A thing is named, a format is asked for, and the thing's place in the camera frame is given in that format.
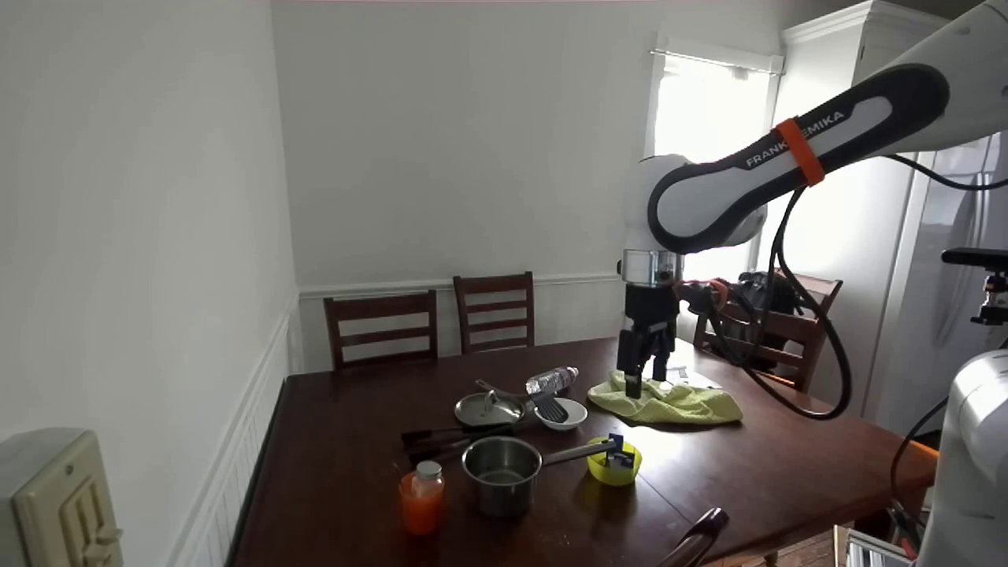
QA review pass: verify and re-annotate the dark wooden dining chair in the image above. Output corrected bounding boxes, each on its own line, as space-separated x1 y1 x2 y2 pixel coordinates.
449 268 538 355
321 286 442 374

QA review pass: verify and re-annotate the clear plastic water bottle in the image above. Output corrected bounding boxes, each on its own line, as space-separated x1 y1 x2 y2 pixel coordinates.
523 363 582 401

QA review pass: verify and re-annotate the orange bottle with white cap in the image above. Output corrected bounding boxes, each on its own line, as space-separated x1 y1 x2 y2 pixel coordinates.
397 456 448 538

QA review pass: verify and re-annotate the white shallow bowl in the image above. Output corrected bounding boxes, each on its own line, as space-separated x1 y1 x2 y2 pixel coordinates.
529 393 593 436

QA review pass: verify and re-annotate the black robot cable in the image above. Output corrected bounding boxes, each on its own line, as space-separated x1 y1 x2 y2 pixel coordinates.
733 151 1008 424

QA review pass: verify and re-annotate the brown wooden chair with bag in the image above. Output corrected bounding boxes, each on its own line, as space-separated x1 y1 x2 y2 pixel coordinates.
689 273 844 396

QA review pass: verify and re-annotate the green checked towel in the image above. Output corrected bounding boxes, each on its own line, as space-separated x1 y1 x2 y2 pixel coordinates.
582 373 746 431

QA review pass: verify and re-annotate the silver pot with handle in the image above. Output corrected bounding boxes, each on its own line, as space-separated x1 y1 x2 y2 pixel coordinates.
458 431 615 523

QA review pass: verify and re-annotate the beige wall switch plate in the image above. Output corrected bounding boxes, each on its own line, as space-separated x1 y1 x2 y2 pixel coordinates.
0 424 127 567

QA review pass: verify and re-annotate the blue toy item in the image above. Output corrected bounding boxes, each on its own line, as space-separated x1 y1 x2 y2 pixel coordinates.
602 431 637 471

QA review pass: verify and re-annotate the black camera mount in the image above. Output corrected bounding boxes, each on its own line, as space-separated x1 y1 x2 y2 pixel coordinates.
939 246 1008 327

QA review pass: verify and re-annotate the wooden chair with rounded back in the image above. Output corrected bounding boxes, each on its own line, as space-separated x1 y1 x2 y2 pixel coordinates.
655 504 733 567

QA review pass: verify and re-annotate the yellow-green small bowl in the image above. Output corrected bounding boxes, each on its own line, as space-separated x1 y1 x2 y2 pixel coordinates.
582 438 646 487

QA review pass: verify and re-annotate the white upper cabinet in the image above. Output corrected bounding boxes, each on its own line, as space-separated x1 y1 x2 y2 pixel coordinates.
776 0 1008 138

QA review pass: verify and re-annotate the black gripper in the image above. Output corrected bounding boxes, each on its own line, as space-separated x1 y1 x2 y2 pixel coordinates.
620 273 682 401

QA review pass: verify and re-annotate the black bag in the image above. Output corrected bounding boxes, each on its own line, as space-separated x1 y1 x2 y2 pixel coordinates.
733 268 805 317

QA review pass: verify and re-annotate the white framed panel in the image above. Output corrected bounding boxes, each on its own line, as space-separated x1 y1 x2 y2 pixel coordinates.
833 520 920 567

